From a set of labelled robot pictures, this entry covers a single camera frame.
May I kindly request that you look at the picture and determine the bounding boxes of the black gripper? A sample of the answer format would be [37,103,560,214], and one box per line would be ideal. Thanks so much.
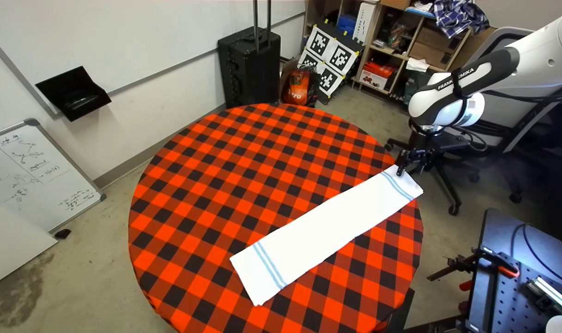
[394,144,448,179]

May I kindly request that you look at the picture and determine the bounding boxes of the white towel with blue stripes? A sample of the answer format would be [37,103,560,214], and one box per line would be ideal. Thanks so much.
[228,164,425,308]

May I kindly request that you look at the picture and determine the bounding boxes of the red white box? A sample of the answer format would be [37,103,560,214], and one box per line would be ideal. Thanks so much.
[361,60,398,92]

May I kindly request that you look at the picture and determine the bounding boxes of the brown cardboard box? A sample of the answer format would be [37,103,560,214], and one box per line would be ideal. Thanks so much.
[409,25,451,66]

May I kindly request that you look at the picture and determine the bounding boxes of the black clamp with orange grip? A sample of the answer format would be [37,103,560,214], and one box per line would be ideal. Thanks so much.
[457,279,475,314]
[427,245,522,282]

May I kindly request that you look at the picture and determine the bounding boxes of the wooden storage shelf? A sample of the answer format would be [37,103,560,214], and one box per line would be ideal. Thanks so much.
[305,0,499,97]

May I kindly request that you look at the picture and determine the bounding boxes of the fiducial marker board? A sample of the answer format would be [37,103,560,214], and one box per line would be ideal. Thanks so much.
[296,23,364,99]

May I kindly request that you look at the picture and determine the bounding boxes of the orange black power tool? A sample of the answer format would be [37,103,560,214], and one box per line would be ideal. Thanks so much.
[279,64,315,105]

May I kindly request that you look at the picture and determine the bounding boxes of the plaid cloth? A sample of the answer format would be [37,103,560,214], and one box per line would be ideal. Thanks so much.
[433,0,492,40]

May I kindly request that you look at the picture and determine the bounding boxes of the red black checkered round table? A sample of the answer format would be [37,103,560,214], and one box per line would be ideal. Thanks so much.
[128,101,425,333]

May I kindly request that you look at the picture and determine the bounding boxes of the black wheeled suitcase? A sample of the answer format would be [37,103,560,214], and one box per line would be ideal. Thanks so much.
[217,0,283,108]

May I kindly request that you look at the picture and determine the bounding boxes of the small written whiteboard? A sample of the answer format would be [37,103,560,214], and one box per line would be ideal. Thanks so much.
[0,118,106,232]

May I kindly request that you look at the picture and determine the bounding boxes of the plain white board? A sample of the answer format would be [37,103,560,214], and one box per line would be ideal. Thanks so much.
[0,195,59,292]

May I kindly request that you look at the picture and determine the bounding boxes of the black velcro strap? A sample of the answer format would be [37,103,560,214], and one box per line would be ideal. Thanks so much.
[449,62,475,125]

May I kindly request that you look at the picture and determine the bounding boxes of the black cable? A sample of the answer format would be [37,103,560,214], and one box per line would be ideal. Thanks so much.
[518,221,562,292]

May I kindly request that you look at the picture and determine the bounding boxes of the aluminium profile rail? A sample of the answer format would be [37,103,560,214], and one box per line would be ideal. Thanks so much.
[525,275,562,317]

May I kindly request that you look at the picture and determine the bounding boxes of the large wall whiteboard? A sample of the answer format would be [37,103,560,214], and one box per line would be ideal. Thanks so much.
[0,0,307,121]

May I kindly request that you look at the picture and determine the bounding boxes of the black wall tray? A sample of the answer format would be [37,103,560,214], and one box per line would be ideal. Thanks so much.
[35,64,113,121]

